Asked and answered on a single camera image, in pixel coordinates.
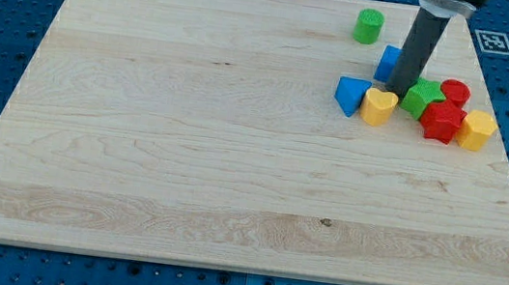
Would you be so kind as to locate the blue cube block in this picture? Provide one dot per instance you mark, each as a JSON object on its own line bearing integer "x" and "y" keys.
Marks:
{"x": 387, "y": 63}

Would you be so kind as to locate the blue triangle block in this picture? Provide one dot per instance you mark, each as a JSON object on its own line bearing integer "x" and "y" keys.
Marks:
{"x": 350, "y": 92}

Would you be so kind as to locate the fiducial marker tag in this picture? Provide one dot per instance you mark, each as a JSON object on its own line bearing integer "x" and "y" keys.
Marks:
{"x": 493, "y": 42}

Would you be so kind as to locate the green star block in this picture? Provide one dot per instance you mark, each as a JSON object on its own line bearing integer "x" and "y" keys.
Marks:
{"x": 420, "y": 95}

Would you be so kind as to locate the red star block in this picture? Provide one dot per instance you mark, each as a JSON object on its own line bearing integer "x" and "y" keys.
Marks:
{"x": 441, "y": 121}

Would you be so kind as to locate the red cylinder block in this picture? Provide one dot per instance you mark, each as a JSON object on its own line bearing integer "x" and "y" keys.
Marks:
{"x": 455, "y": 91}

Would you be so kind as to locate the green cylinder block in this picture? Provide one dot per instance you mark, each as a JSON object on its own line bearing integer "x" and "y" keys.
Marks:
{"x": 368, "y": 26}

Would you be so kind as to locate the yellow hexagon block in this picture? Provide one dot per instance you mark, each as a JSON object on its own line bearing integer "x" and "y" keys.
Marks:
{"x": 476, "y": 129}

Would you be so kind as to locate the yellow heart block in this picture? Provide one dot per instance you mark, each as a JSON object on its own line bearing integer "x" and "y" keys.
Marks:
{"x": 377, "y": 106}

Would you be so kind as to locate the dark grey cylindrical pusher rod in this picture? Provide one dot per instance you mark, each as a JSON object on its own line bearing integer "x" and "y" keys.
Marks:
{"x": 418, "y": 47}

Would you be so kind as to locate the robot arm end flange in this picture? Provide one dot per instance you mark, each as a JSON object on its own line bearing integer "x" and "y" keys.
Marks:
{"x": 450, "y": 8}

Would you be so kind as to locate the wooden board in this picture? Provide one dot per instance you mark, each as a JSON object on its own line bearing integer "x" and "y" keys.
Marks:
{"x": 206, "y": 133}

